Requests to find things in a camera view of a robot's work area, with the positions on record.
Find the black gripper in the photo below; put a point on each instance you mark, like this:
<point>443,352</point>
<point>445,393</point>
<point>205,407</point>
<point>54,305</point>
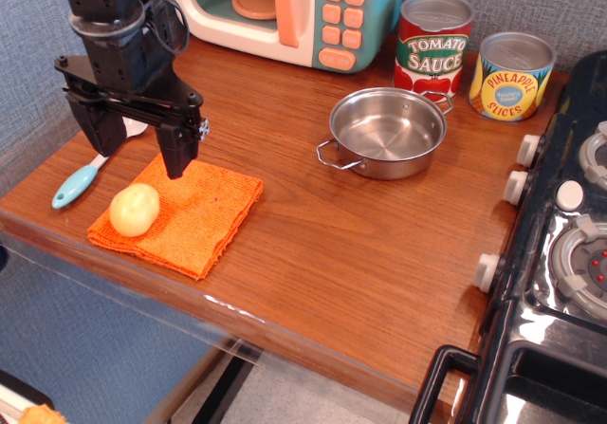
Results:
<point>127,72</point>

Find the blue handled white spoon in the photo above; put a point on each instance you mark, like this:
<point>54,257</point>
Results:
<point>80,180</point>

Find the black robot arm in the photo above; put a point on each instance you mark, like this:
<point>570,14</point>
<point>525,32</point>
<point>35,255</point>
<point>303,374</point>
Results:
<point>127,72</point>

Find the yellow toy potato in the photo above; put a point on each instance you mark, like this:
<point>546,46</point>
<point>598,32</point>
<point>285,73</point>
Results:
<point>134,209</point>

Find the orange folded cloth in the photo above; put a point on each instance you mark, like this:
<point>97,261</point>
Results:
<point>199,214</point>

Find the toy microwave teal and white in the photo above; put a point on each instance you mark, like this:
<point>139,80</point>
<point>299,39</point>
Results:
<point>343,36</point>

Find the stainless steel pot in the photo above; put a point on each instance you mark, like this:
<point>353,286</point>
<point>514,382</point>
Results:
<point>386,133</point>

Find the orange object bottom left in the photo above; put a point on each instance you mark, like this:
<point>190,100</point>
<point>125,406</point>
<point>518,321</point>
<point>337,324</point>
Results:
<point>41,414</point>

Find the tomato sauce can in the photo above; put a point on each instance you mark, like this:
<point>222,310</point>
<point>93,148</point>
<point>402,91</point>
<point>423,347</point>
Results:
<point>432,41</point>

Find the white stove knob bottom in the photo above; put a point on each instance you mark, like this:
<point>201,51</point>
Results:
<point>485,271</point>

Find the white stove knob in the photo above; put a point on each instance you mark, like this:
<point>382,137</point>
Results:
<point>485,271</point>
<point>514,188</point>
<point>528,150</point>

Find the pineapple slices can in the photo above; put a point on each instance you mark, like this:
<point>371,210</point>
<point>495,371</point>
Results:
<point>511,74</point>

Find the white stove knob middle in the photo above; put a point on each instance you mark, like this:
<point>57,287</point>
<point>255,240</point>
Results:
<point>514,188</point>

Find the white stove knob top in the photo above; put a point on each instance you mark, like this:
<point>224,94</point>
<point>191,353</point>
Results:
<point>528,150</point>

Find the black toy stove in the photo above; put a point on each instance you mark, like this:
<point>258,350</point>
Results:
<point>542,357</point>

